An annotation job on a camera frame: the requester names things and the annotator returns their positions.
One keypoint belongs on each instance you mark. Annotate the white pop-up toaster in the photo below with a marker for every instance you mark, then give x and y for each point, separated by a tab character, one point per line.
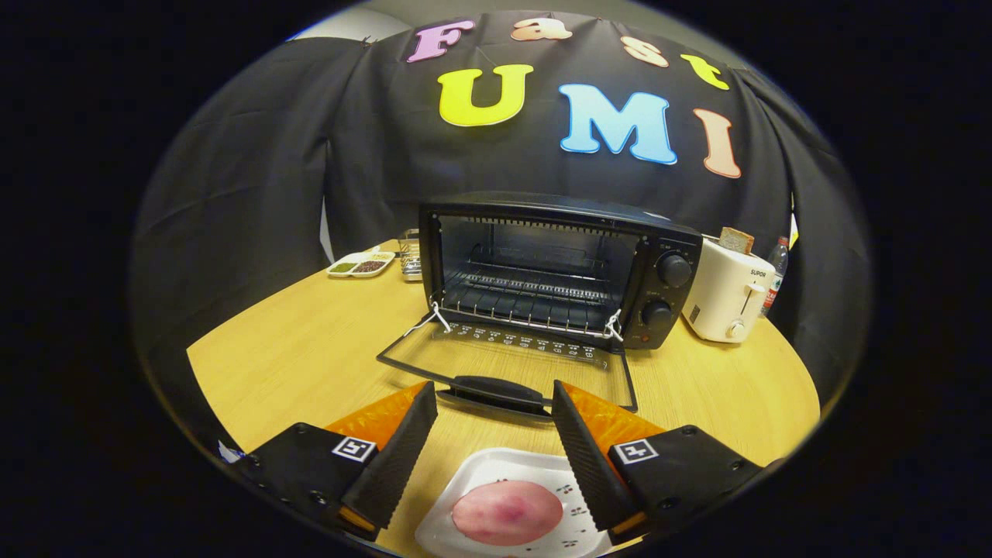
725	294

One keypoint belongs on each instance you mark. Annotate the clear glass container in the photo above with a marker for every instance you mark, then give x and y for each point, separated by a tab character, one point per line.
409	252

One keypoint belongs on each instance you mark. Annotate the pink meat slice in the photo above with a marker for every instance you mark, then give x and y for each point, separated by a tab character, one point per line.
508	511

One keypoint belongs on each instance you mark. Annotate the brown bread slice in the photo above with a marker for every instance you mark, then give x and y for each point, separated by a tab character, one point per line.
736	240

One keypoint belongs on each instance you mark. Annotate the white square plate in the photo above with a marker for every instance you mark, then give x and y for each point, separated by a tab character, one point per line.
496	465

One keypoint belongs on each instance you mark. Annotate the white divided spice dish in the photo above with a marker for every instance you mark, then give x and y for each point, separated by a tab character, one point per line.
360	265

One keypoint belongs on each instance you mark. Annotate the clear plastic water bottle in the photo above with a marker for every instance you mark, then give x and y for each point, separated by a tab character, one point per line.
777	271

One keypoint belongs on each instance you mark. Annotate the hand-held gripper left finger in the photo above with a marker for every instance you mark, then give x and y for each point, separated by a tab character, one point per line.
403	457

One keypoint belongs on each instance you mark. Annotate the black toaster oven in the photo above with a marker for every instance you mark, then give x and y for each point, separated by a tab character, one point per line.
542	205

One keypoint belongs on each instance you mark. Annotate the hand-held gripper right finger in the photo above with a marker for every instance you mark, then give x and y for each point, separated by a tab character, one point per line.
589	465

